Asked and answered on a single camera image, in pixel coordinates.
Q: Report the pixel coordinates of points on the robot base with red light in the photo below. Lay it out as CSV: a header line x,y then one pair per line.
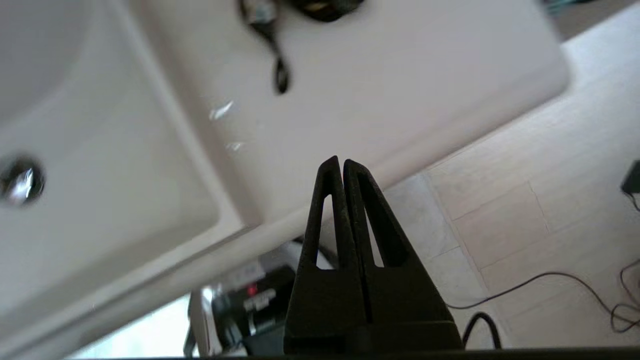
x,y
255,305

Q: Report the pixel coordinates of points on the white ceramic sink basin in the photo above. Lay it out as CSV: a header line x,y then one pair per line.
x,y
350,100

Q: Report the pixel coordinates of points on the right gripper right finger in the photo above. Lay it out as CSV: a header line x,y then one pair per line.
x,y
405,300

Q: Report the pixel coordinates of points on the chrome drain stopper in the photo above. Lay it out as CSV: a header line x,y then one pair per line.
x,y
20,180

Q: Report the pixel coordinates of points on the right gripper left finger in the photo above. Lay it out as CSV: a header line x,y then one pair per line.
x,y
325,305

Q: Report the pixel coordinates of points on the black floor plug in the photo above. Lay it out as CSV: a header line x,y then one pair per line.
x,y
632,180

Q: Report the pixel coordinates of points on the yellow cloth with black trim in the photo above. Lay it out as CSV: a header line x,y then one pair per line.
x,y
280,75

